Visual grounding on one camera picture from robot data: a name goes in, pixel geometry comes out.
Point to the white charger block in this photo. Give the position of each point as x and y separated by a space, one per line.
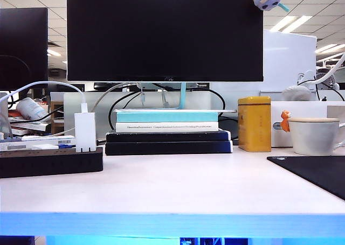
85 132

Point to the black power strip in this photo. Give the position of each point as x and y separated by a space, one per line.
54 165

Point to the teal book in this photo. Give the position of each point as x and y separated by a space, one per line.
167 117

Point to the teal silver monitor stand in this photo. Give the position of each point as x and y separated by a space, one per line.
183 94

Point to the large black monitor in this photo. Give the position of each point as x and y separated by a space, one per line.
161 35

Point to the yellow tin can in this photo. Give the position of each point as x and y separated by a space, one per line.
254 126

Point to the orange fox figurine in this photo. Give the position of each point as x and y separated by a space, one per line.
285 122

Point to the white box with barcode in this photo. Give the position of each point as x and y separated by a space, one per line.
54 141

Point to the white rounded object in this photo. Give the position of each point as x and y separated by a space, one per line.
296 93

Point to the white partition board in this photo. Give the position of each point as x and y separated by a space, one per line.
288 59

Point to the small white flat box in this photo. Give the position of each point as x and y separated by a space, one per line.
44 147

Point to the white cardboard box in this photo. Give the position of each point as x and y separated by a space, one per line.
304 109

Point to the wooden mug lid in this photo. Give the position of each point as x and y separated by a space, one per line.
314 119

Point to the white ceramic mug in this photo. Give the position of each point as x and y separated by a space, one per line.
312 137

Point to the white plastic bottle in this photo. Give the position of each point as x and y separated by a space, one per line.
31 109

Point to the pile of books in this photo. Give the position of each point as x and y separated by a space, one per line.
29 126

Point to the black mouse pad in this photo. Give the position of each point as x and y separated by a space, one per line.
318 172

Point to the white desk fan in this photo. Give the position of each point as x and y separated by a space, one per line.
332 83

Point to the white panel edge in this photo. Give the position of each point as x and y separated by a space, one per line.
3 115

